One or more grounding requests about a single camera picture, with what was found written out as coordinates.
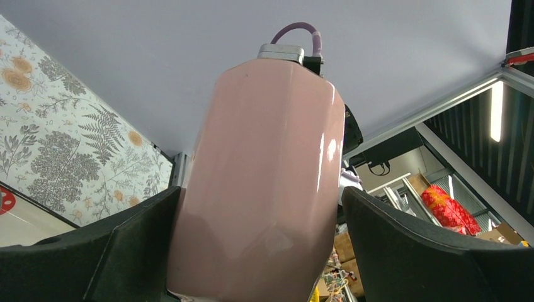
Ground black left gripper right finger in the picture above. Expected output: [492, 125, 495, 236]
[342, 187, 533, 301]

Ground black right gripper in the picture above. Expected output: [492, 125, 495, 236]
[342, 104, 363, 155]

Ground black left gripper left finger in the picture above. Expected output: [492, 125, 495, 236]
[1, 186, 181, 301]

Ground pink octagonal mug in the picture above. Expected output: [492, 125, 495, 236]
[166, 59, 344, 301]

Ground cardboard boxes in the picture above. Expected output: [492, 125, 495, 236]
[316, 232, 365, 301]

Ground red patterned bag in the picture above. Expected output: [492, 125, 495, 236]
[421, 185, 482, 236]

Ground white strawberry tray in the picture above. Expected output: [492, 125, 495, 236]
[1, 185, 81, 247]

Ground floral tablecloth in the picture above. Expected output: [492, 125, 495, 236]
[1, 19, 173, 227]

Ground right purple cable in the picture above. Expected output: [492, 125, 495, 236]
[270, 21, 324, 57]

